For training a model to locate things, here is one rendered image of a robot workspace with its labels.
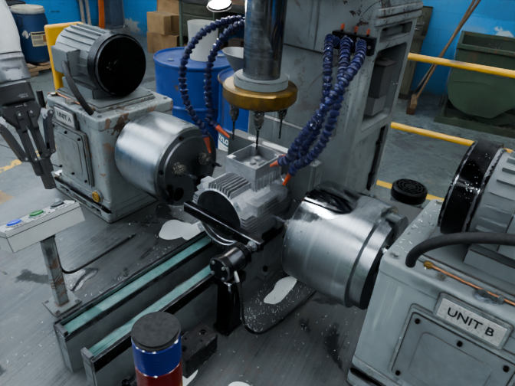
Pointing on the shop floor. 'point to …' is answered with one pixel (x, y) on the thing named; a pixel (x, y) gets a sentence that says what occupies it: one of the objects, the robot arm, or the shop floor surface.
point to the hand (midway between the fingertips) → (45, 174)
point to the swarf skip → (481, 86)
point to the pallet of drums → (31, 34)
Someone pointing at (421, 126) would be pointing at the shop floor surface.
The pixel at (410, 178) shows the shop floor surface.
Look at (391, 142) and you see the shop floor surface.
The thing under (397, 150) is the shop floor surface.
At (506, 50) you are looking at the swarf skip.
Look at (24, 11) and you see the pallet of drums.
